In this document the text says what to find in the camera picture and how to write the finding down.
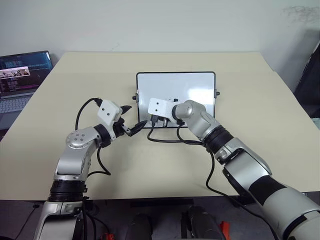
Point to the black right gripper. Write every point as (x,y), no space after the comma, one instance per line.
(166,122)

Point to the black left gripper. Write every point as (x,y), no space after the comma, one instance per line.
(118,130)

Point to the small whiteboard eraser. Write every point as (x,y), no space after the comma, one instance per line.
(175,100)

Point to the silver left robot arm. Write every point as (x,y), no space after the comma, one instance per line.
(72,160)

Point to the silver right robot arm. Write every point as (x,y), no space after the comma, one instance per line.
(250,170)

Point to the black-framed small whiteboard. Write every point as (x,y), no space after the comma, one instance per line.
(175,85)

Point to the dark rounded shape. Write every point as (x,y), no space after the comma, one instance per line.
(141,227)
(202,222)

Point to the small red part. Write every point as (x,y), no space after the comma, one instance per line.
(225,227)
(108,236)

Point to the open silver laptop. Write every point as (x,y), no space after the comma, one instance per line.
(20,75)

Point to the black chair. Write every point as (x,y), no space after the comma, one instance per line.
(310,87)

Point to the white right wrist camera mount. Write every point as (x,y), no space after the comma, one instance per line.
(157,107)

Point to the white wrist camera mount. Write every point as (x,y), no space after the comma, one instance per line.
(108,112)
(157,107)

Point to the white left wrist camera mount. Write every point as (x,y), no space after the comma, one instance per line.
(108,112)

